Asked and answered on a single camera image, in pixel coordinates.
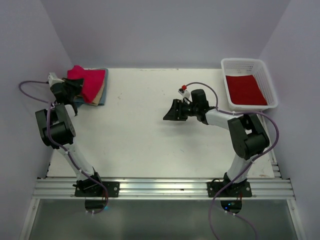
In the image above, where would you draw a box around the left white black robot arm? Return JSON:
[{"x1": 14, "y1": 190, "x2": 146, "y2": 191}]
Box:
[{"x1": 35, "y1": 73, "x2": 106, "y2": 197}]

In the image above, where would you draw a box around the white plastic basket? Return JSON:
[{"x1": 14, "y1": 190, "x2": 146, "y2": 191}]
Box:
[{"x1": 221, "y1": 58, "x2": 278, "y2": 112}]

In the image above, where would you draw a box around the dark red folded shirt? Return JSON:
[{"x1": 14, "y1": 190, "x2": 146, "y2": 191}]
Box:
[{"x1": 226, "y1": 75, "x2": 267, "y2": 106}]

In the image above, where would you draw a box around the beige crumpled shirt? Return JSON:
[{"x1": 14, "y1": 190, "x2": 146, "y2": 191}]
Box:
[{"x1": 90, "y1": 82, "x2": 105, "y2": 106}]

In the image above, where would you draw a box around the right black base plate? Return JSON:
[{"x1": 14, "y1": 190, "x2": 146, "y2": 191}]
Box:
[{"x1": 206, "y1": 181, "x2": 253, "y2": 198}]

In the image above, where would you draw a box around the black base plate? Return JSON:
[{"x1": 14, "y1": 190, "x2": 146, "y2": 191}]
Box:
[
  {"x1": 74, "y1": 181, "x2": 120, "y2": 198},
  {"x1": 206, "y1": 181, "x2": 253, "y2": 198}
]

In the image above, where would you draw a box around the blue folded shirt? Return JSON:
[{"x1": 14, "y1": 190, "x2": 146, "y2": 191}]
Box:
[{"x1": 75, "y1": 68, "x2": 109, "y2": 108}]

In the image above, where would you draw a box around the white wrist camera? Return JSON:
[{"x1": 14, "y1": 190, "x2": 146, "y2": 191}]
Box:
[
  {"x1": 178, "y1": 85, "x2": 191, "y2": 99},
  {"x1": 47, "y1": 72, "x2": 64, "y2": 87}
]

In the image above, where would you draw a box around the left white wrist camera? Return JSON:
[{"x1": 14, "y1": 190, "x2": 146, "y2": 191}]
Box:
[{"x1": 47, "y1": 72, "x2": 64, "y2": 87}]

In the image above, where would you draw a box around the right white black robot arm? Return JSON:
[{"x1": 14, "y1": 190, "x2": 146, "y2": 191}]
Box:
[{"x1": 163, "y1": 89, "x2": 270, "y2": 197}]

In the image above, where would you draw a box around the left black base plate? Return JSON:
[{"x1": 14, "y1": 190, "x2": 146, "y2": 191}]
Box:
[{"x1": 74, "y1": 181, "x2": 120, "y2": 198}]

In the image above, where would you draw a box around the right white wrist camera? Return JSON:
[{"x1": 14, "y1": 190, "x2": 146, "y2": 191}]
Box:
[{"x1": 178, "y1": 85, "x2": 191, "y2": 99}]

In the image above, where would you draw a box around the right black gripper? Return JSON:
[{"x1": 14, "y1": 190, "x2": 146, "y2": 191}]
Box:
[{"x1": 163, "y1": 98, "x2": 199, "y2": 121}]

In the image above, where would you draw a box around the aluminium mounting rail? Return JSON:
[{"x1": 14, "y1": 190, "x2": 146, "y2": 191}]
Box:
[{"x1": 32, "y1": 177, "x2": 295, "y2": 200}]

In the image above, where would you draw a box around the bright red t shirt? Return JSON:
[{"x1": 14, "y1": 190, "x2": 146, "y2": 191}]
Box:
[{"x1": 67, "y1": 65, "x2": 105, "y2": 103}]

